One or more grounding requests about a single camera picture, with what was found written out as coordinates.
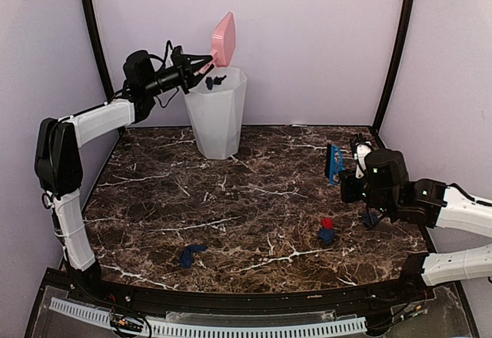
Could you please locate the small dark blue scrap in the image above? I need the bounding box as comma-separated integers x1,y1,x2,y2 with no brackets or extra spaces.
205,75,227,91

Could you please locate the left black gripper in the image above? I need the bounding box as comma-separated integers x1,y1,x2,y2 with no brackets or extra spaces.
145,52,214,95

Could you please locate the right black frame post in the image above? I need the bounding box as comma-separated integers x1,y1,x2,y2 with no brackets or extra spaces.
371,0,414,136

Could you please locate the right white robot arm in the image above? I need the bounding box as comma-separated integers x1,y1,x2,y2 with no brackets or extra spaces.
340,142,491,303

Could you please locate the left black frame post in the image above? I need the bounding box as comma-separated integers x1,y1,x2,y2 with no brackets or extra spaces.
81,0,115,102

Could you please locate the dark blue scrap far right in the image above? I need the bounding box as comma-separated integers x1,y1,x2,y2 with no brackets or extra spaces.
361,213,380,230

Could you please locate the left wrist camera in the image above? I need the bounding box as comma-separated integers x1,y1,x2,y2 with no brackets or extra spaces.
161,40,184,69

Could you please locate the dark blue scrap centre right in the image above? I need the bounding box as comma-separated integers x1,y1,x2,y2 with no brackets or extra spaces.
317,227,335,245

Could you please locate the pink plastic dustpan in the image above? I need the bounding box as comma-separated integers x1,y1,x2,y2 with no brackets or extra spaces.
199,12,236,74

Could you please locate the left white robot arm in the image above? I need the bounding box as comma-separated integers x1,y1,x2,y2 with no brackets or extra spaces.
35,46,218,304

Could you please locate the black front table rail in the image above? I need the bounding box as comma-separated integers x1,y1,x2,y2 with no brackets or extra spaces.
69,280,415,316

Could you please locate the blue hand brush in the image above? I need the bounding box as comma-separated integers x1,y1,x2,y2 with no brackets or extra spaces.
324,144,344,185

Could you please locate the black frame post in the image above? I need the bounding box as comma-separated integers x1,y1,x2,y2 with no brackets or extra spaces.
81,0,115,102
371,0,414,136

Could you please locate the white slotted cable duct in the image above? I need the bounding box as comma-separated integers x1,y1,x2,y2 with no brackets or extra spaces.
48,297,367,337

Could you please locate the long dark blue scrap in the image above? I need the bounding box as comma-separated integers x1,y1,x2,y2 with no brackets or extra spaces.
178,244,208,269

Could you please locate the translucent white waste bin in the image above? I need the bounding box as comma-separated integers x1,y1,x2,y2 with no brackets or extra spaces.
184,67,247,160

